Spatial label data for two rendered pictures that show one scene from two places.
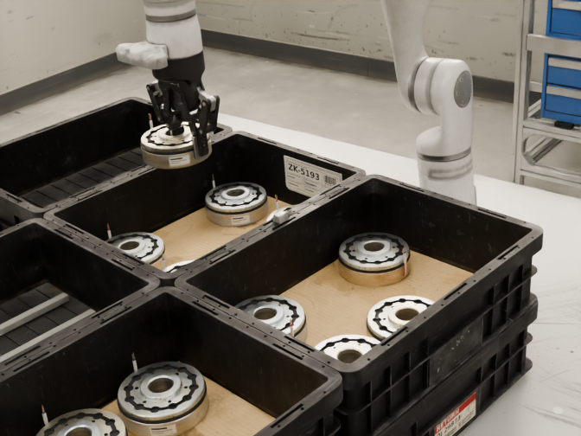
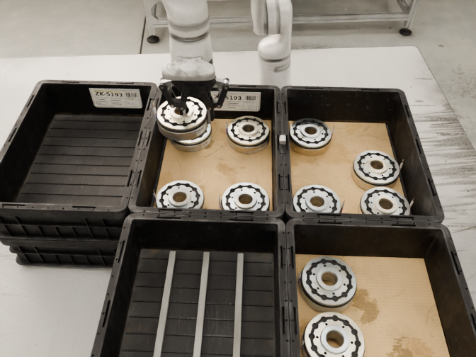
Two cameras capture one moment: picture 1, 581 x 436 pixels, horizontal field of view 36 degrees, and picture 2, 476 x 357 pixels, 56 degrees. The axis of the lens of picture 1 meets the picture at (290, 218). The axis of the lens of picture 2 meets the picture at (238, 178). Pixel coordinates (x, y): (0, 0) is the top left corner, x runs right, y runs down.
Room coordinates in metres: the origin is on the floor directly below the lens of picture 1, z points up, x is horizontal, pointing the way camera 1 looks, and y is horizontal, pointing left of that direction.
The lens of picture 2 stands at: (0.66, 0.57, 1.61)
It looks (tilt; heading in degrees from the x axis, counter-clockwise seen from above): 49 degrees down; 316
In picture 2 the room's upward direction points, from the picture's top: straight up
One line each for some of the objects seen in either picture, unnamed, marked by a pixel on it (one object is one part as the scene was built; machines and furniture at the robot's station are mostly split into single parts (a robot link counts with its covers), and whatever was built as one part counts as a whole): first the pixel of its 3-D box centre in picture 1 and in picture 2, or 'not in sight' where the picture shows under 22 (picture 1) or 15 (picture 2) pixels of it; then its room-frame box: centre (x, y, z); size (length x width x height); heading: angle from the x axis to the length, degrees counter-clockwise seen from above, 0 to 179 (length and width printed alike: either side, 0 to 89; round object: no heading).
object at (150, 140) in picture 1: (175, 137); (181, 112); (1.25, 0.16, 1.01); 0.10 x 0.10 x 0.01
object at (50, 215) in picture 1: (208, 200); (213, 144); (1.20, 0.12, 0.92); 0.40 x 0.30 x 0.02; 134
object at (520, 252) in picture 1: (363, 262); (350, 148); (0.99, -0.09, 0.92); 0.40 x 0.30 x 0.02; 134
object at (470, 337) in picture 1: (364, 296); (346, 163); (0.99, -0.09, 0.87); 0.40 x 0.30 x 0.11; 134
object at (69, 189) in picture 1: (98, 179); (83, 156); (1.42, 0.33, 0.87); 0.40 x 0.30 x 0.11; 134
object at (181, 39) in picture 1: (162, 33); (189, 47); (1.21, 0.16, 1.17); 0.11 x 0.09 x 0.06; 135
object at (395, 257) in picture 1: (373, 251); (310, 132); (1.12, -0.12, 0.86); 0.10 x 0.10 x 0.01
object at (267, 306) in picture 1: (265, 315); (316, 202); (0.97, 0.04, 0.86); 0.05 x 0.05 x 0.01
